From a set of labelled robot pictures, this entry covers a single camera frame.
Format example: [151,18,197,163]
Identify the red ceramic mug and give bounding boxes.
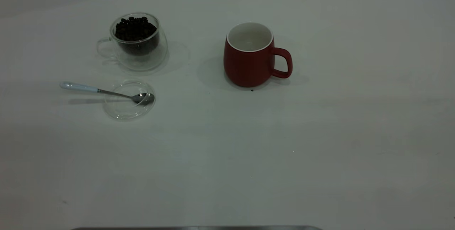
[223,22,293,88]

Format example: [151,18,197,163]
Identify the steel spoon with white handle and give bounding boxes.
[60,82,155,105]

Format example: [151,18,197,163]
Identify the clear round glass lid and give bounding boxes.
[103,80,156,121]

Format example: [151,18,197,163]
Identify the dark coffee beans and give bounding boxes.
[115,16,159,55]

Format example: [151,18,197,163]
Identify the clear double-wall glass cup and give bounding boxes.
[97,12,168,71]

